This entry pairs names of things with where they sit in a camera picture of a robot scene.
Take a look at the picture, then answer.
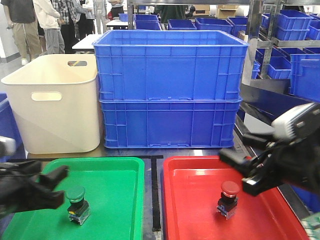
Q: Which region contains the red plastic tray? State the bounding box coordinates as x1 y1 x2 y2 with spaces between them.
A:
163 156 308 240

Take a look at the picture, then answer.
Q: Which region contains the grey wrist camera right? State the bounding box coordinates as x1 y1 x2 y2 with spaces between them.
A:
271 102 320 142

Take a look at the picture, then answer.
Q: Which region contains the lower stacked blue crate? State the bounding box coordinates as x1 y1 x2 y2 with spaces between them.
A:
100 98 242 149

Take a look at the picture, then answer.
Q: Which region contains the red mushroom push button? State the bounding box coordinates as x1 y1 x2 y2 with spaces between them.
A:
216 180 240 220

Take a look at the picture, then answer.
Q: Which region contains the green plastic tray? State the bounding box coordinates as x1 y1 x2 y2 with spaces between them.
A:
1 157 145 240

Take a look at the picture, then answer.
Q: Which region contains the stacked blue crate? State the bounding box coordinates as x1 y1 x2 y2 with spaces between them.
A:
93 30 249 101
100 98 242 149

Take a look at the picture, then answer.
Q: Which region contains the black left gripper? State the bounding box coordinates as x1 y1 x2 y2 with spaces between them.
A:
0 160 69 218

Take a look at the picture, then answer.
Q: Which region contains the upper stacked blue crate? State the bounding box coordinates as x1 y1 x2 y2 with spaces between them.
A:
93 30 249 101

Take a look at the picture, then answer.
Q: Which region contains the green mushroom push button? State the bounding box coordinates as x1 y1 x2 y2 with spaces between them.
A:
65 185 91 226

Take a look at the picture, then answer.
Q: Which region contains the steel shelf rack right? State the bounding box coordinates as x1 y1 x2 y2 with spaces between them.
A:
240 0 320 107

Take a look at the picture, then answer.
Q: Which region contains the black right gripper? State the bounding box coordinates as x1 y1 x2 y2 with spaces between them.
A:
219 132 320 196

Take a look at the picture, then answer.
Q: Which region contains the cream plastic basket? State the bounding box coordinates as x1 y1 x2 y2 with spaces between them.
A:
1 54 103 155

